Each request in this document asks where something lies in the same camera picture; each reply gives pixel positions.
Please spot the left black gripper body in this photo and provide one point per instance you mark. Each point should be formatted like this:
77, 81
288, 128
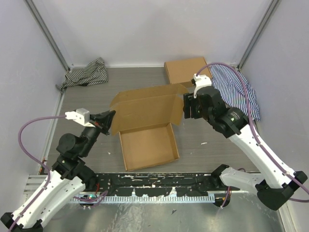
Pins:
90, 135

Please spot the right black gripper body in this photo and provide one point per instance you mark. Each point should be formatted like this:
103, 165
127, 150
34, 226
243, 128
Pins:
203, 112

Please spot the cardboard box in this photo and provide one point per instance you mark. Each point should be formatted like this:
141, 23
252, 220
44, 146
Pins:
182, 71
143, 120

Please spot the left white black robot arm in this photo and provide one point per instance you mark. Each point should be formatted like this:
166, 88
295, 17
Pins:
68, 176

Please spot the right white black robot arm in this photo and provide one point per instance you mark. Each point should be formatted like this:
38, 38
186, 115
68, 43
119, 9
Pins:
275, 183

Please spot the folded closed cardboard box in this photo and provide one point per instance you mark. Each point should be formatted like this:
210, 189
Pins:
182, 71

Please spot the blue white striped cloth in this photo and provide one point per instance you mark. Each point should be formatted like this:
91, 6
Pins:
235, 89

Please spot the grey striped cloth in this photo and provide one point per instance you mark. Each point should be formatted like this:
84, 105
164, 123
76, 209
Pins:
93, 74

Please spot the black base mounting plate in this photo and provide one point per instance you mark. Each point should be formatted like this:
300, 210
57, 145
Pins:
155, 184

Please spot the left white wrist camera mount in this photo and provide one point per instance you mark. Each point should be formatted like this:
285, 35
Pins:
80, 116

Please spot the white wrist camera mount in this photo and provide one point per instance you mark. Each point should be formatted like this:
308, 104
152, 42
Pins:
80, 116
200, 81

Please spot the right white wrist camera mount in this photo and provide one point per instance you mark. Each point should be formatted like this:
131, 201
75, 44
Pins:
200, 81

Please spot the aluminium front rail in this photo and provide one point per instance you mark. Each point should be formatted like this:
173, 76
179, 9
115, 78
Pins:
33, 182

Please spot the slotted grey cable duct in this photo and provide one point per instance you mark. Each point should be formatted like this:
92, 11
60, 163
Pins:
160, 199

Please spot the right aluminium corner post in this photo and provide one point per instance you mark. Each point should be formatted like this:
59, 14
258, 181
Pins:
259, 31

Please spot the aluminium corner post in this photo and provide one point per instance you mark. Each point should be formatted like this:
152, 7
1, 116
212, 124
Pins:
46, 32
259, 31

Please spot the left aluminium corner post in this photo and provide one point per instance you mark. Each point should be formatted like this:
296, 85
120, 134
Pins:
46, 32

